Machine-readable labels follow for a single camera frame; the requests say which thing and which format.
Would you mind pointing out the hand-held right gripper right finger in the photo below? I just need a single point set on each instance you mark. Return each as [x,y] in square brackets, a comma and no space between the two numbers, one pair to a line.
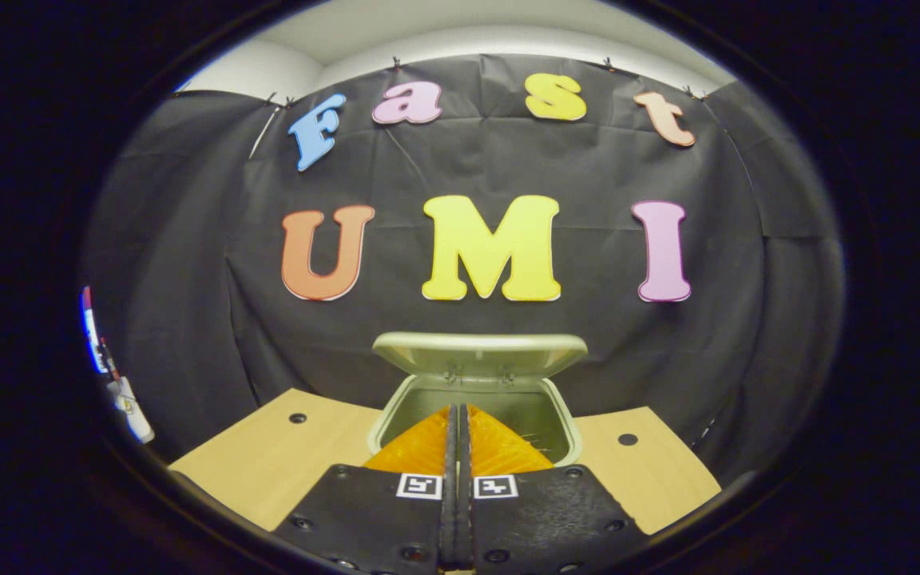
[544,519]

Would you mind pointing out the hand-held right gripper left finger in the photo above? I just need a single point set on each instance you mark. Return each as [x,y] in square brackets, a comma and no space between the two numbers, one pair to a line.
[380,519]

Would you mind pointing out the green desktop garbage bin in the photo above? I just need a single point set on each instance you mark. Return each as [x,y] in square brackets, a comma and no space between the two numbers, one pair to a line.
[476,355]

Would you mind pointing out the wooden desktop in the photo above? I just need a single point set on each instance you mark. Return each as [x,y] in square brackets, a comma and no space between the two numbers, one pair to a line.
[268,455]

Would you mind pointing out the black backdrop cloth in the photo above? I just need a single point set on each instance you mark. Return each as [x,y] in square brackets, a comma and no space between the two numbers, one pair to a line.
[588,359]

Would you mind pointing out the white side table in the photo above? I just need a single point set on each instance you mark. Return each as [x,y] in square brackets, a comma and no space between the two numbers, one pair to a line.
[134,415]

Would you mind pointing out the computer monitor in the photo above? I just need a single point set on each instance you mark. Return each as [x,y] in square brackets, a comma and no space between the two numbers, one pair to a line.
[91,335]

